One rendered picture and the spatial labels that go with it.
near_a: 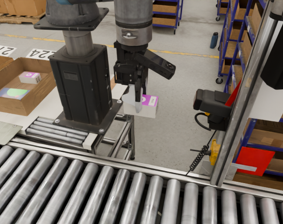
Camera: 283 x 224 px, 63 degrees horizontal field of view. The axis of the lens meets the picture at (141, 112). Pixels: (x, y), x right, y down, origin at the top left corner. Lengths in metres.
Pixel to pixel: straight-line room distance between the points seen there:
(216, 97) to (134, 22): 0.32
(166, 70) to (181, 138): 1.51
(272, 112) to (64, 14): 0.71
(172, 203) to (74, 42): 0.68
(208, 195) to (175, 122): 1.42
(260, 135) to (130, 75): 0.93
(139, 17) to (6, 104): 0.88
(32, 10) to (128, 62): 4.32
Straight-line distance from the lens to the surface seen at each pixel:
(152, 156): 1.92
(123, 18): 0.56
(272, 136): 1.40
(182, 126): 2.20
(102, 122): 1.09
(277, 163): 1.58
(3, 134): 1.20
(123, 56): 0.63
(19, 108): 1.24
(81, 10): 0.88
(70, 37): 0.94
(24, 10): 4.99
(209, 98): 0.70
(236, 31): 2.65
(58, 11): 0.88
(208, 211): 0.86
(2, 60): 1.70
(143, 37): 0.58
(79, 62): 0.92
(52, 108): 1.26
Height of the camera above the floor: 1.49
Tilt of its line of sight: 40 degrees down
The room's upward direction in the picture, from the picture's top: straight up
